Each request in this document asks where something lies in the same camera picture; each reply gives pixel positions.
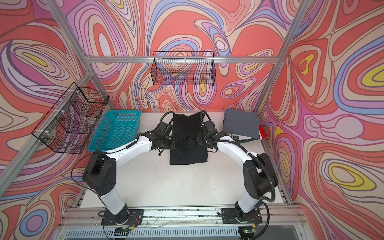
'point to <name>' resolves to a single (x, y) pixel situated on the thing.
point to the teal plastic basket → (119, 127)
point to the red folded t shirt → (262, 131)
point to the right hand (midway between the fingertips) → (201, 143)
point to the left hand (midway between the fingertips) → (177, 143)
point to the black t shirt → (187, 150)
